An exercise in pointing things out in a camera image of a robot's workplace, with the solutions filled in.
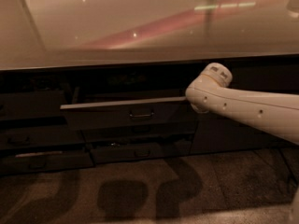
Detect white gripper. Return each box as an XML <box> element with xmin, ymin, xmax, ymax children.
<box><xmin>191</xmin><ymin>104</ymin><xmax>209</xmax><ymax>114</ymax></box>

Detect dark grey drawer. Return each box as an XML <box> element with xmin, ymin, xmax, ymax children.
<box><xmin>91</xmin><ymin>139</ymin><xmax>192</xmax><ymax>163</ymax></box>
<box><xmin>0</xmin><ymin>91</ymin><xmax>66</xmax><ymax>120</ymax></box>
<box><xmin>0</xmin><ymin>150</ymin><xmax>93</xmax><ymax>175</ymax></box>
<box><xmin>0</xmin><ymin>125</ymin><xmax>84</xmax><ymax>150</ymax></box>
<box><xmin>60</xmin><ymin>89</ymin><xmax>196</xmax><ymax>131</ymax></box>
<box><xmin>82</xmin><ymin>121</ymin><xmax>197</xmax><ymax>142</ymax></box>

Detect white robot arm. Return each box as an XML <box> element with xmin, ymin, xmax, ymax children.
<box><xmin>185</xmin><ymin>63</ymin><xmax>299</xmax><ymax>145</ymax></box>

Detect dark grey cabinet door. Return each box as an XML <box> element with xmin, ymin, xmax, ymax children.
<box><xmin>189</xmin><ymin>58</ymin><xmax>299</xmax><ymax>156</ymax></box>

